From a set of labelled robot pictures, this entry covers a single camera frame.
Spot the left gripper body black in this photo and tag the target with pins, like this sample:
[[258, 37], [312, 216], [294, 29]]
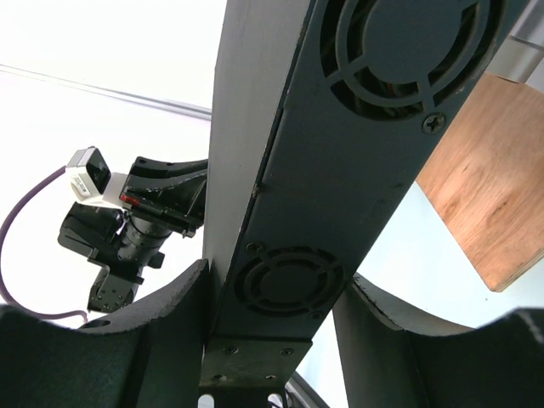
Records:
[[170, 194]]

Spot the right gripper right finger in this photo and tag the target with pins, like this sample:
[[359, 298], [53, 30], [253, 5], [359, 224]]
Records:
[[394, 354]]

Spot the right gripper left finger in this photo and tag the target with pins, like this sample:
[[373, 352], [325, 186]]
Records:
[[147, 354]]

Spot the blue black network switch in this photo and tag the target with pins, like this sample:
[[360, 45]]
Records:
[[323, 114]]

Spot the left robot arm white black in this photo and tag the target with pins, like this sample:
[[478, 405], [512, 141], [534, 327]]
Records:
[[120, 221]]

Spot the wooden base board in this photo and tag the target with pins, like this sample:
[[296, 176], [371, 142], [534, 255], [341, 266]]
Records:
[[485, 180]]

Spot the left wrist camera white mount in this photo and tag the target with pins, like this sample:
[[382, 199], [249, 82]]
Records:
[[92, 181]]

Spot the left aluminium frame post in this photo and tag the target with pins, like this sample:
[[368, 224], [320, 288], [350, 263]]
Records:
[[172, 106]]

